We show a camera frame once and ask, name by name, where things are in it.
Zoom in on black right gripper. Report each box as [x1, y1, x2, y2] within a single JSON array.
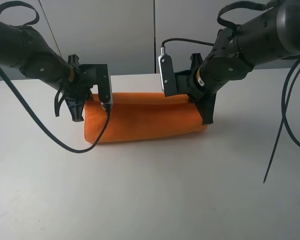
[[176, 53, 217, 125]]

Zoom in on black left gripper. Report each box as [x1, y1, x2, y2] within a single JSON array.
[[56, 54, 93, 123]]

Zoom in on orange towel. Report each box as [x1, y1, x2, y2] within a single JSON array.
[[99, 92, 207, 143]]

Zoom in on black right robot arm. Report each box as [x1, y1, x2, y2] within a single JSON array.
[[187, 0, 300, 125]]

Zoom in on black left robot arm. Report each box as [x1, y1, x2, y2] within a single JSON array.
[[0, 22, 93, 122]]

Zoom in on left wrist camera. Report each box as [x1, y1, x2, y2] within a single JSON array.
[[79, 64, 113, 106]]

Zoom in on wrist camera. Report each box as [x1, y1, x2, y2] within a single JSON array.
[[79, 64, 113, 106], [158, 46, 179, 97]]

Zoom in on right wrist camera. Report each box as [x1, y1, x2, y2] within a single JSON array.
[[158, 46, 179, 97]]

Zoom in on black right camera cable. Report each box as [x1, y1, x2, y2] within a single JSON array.
[[160, 38, 215, 50]]

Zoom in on black camera cable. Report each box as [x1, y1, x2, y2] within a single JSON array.
[[160, 38, 215, 50], [0, 56, 113, 154]]

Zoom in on black left camera cable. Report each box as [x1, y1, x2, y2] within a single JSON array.
[[0, 56, 113, 154]]

